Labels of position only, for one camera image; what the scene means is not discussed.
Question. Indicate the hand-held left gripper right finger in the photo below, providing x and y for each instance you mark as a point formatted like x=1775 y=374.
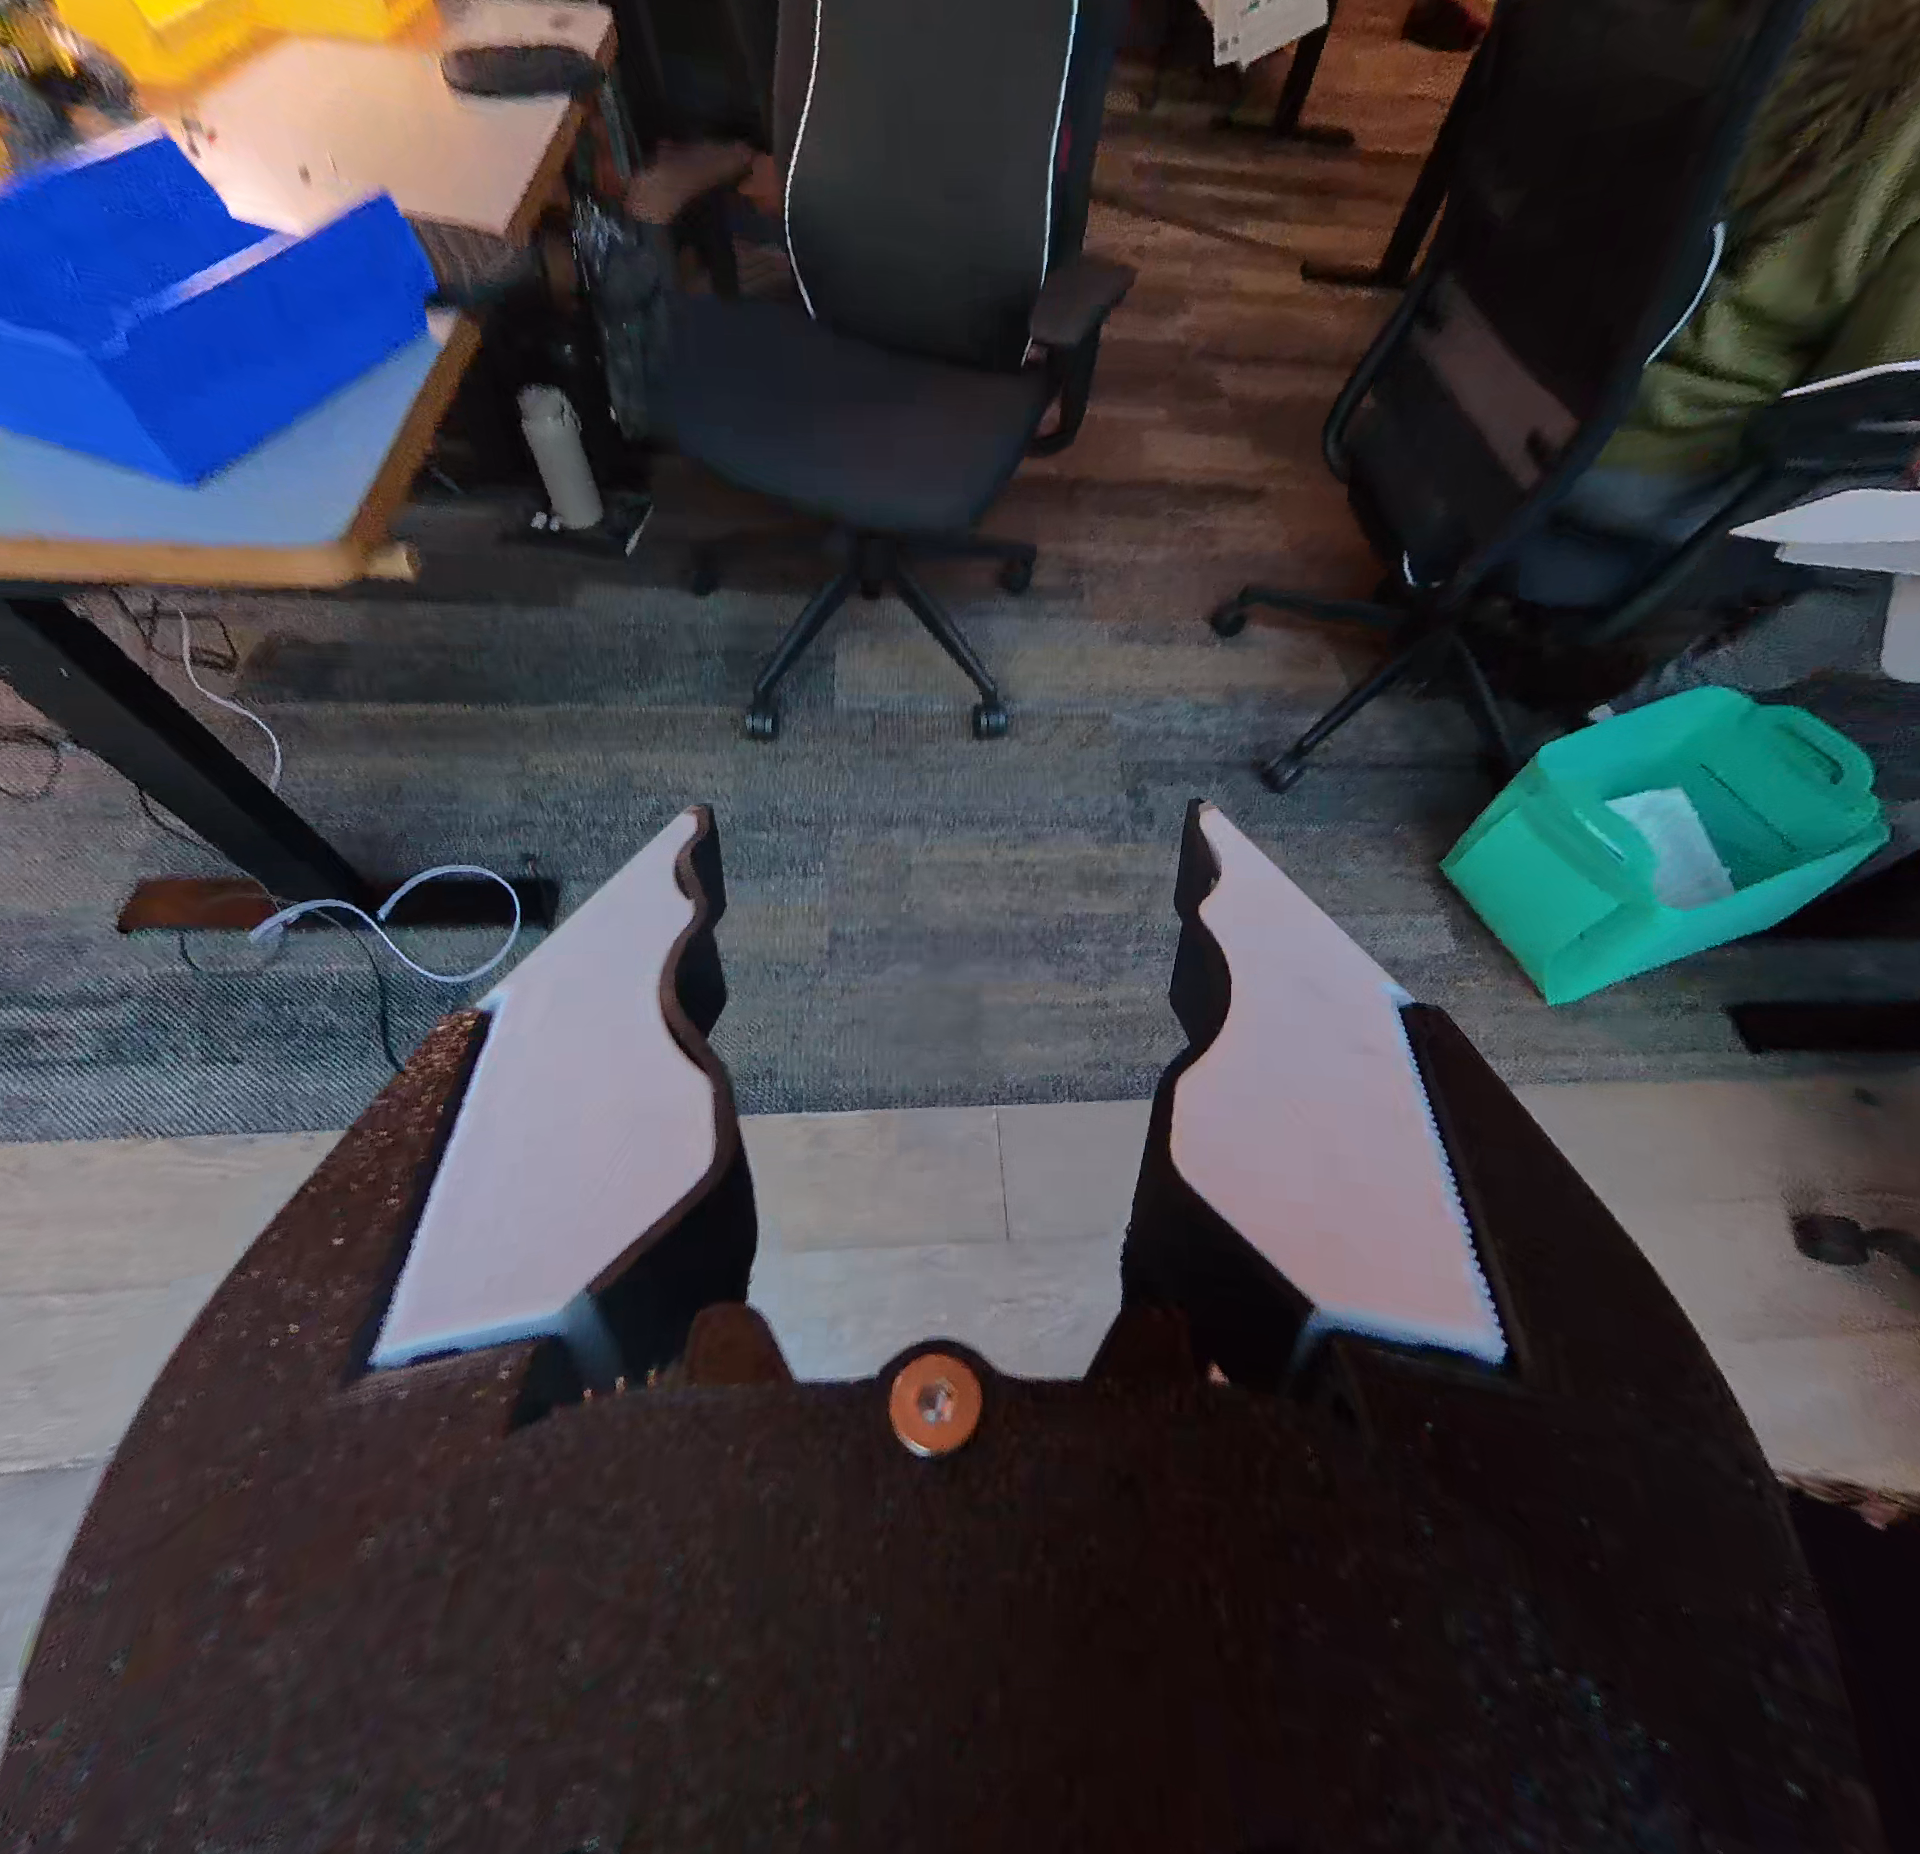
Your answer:
x=1320 y=1134

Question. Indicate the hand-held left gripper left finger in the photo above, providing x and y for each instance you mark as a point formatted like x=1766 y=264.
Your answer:
x=571 y=1134

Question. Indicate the blue storage bin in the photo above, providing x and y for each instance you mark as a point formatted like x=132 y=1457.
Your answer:
x=195 y=324

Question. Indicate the black desk leg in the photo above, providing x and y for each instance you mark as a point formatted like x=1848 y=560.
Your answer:
x=150 y=743

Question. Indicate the teal plastic bin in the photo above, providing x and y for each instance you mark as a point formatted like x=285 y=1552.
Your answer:
x=1575 y=922

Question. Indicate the white paper in tote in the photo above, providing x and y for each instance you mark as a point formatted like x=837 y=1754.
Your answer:
x=1674 y=848

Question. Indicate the white water bottle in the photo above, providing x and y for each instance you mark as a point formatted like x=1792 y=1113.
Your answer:
x=564 y=460

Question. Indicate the black white-piped office chair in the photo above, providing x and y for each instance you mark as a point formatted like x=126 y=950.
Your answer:
x=901 y=412

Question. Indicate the black mesh office chair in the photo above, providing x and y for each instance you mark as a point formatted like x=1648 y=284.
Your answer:
x=1501 y=310

